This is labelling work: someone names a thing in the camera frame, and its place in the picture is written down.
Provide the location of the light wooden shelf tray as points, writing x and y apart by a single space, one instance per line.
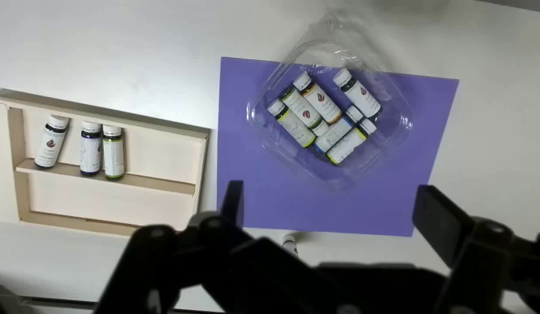
163 181

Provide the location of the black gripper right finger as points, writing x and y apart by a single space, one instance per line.
441 223

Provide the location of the purple paper sheet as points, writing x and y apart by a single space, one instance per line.
281 196

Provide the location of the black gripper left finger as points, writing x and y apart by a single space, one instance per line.
233 203

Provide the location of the white bottle dark red cap band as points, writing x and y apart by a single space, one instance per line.
55 134

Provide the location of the white bottle green band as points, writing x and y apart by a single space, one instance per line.
115 165

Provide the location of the bottle blue band in container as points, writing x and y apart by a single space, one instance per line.
340 130

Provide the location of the bottle yellow band in container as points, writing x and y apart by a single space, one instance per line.
291 123

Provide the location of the bottle dark green band container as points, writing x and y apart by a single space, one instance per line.
357 94

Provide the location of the clear plastic clamshell container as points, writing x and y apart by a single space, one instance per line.
338 41

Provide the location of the white bottle blue band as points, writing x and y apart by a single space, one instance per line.
90 149

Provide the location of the bottle yellow-green band in container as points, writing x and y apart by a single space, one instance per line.
356 139

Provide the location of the small white label bottle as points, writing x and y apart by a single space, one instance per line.
291 244

